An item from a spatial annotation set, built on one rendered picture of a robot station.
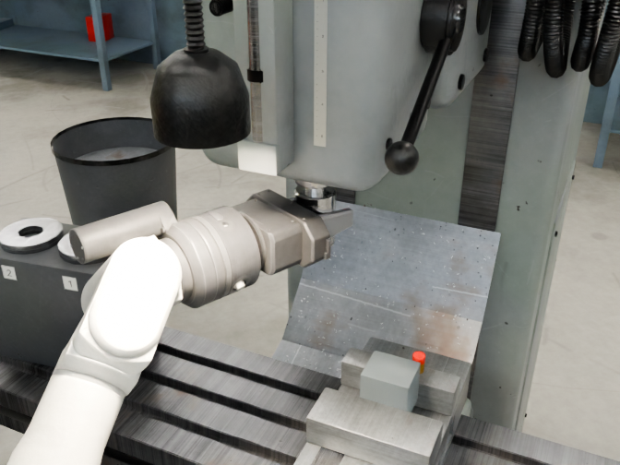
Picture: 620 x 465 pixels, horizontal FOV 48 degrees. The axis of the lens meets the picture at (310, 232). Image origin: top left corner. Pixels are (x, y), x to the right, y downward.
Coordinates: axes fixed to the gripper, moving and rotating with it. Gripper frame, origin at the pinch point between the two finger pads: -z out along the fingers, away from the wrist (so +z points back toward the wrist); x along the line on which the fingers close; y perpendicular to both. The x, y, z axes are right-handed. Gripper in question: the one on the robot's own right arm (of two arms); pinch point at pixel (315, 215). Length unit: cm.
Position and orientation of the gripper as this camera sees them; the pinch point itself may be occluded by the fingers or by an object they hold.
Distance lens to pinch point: 79.0
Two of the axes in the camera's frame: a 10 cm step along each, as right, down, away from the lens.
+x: -6.5, -3.7, 6.7
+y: -0.1, 8.8, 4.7
